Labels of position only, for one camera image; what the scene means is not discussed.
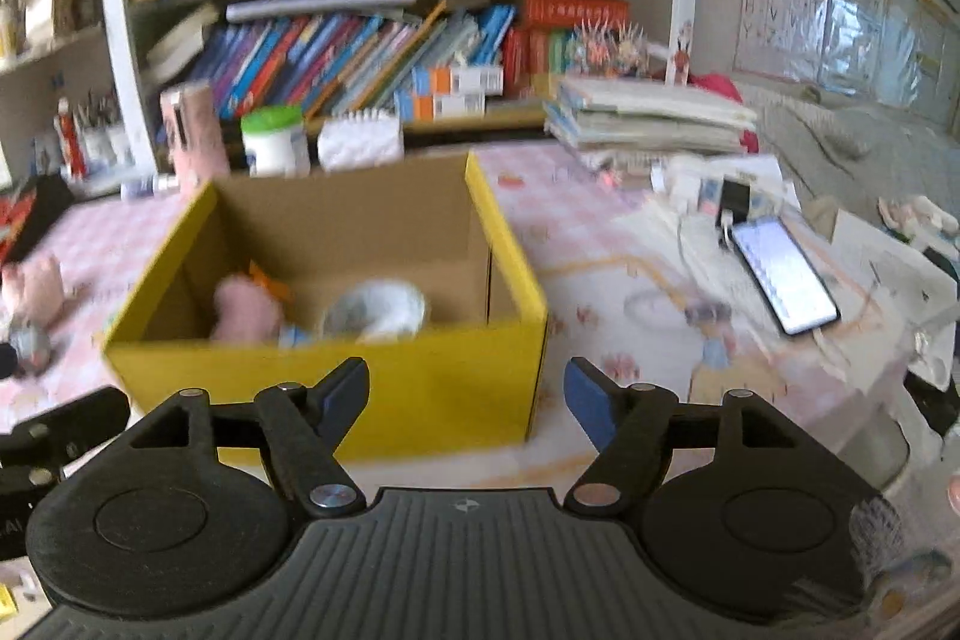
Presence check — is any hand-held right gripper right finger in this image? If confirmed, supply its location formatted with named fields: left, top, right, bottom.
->
left=562, top=356, right=826, bottom=521

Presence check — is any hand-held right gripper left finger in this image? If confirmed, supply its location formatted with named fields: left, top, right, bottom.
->
left=124, top=356, right=372, bottom=521

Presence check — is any gold tape roll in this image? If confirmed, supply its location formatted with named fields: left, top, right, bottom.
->
left=321, top=280, right=428, bottom=342

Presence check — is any yellow cardboard box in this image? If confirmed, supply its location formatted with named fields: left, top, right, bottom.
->
left=101, top=151, right=550, bottom=465

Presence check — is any pink plush pig orange strap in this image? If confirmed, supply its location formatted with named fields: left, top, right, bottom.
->
left=210, top=265, right=290, bottom=341

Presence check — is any pink checkered tablecloth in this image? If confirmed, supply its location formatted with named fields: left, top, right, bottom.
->
left=0, top=141, right=923, bottom=483

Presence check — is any clear spray bottle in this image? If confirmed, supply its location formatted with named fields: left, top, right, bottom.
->
left=120, top=173, right=181, bottom=199

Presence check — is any black smartphone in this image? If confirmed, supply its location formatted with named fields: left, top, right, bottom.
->
left=729, top=216, right=841, bottom=337

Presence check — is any white power strip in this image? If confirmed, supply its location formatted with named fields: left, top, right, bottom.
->
left=664, top=164, right=781, bottom=221

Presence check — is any black charger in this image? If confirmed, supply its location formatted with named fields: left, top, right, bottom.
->
left=716, top=179, right=755, bottom=247

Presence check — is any white tissue pack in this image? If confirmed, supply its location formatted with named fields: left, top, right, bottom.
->
left=317, top=111, right=406, bottom=169

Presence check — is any white jar green lid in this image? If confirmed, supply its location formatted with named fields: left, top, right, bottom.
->
left=240, top=106, right=311, bottom=178

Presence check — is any stack of workbooks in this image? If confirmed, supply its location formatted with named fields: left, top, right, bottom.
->
left=544, top=76, right=758, bottom=172

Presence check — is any grey stool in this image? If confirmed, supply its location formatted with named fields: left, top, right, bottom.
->
left=847, top=400, right=912, bottom=491

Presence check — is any pink humidifier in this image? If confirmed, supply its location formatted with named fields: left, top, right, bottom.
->
left=160, top=83, right=230, bottom=180

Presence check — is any orange white carton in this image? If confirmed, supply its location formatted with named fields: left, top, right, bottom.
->
left=394, top=91, right=487, bottom=122
left=411, top=64, right=505, bottom=95

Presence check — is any white bookshelf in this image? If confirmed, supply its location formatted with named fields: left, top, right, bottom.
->
left=0, top=0, right=702, bottom=191

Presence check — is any white paper sheet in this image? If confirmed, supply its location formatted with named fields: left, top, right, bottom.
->
left=825, top=209, right=960, bottom=341

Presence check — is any grey fluffy sleeve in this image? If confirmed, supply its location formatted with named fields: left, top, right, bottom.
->
left=855, top=497, right=960, bottom=626

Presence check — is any row of colourful books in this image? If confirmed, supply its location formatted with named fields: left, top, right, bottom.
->
left=191, top=0, right=518, bottom=120

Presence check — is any colourful ornament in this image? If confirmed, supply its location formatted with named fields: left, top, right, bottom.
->
left=570, top=21, right=653, bottom=79

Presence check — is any grey blanket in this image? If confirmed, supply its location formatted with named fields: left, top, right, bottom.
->
left=742, top=85, right=960, bottom=251

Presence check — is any red boxed book set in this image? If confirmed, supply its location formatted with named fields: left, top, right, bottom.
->
left=504, top=0, right=631, bottom=97

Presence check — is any wall chart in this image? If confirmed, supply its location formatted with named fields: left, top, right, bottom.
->
left=817, top=0, right=960, bottom=116

